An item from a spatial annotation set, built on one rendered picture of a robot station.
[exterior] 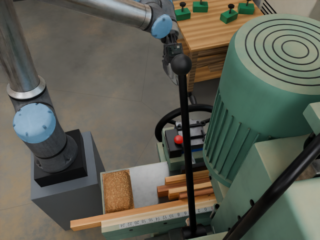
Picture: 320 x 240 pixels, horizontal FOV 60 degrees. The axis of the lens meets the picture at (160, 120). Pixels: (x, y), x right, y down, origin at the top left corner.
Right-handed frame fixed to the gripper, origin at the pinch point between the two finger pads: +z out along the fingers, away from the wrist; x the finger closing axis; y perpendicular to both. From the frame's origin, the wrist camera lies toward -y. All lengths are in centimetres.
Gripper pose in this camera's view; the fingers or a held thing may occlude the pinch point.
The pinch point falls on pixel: (176, 82)
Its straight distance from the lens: 114.9
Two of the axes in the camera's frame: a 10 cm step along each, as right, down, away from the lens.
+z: 1.6, 9.6, -2.4
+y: 0.7, -2.6, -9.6
